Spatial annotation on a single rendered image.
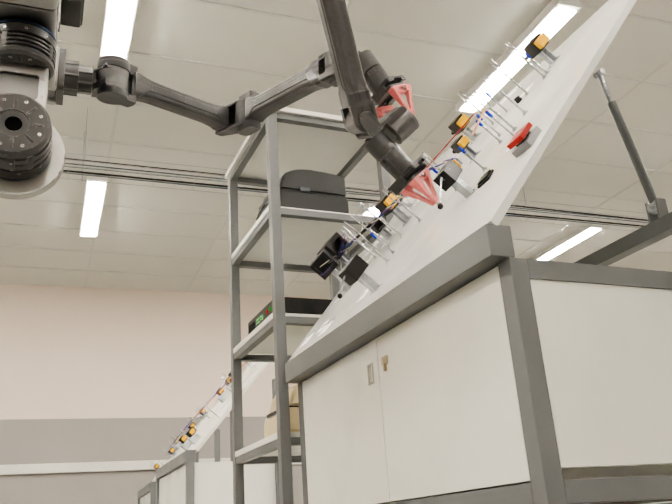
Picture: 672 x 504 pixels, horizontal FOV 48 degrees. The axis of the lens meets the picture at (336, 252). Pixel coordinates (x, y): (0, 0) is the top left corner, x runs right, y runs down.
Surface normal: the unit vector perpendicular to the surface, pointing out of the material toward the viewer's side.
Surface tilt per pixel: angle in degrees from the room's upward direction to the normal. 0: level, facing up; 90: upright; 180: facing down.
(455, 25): 180
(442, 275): 90
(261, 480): 90
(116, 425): 90
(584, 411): 90
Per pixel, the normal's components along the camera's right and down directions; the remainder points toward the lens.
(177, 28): 0.07, 0.94
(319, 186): 0.40, -0.35
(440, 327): -0.92, -0.07
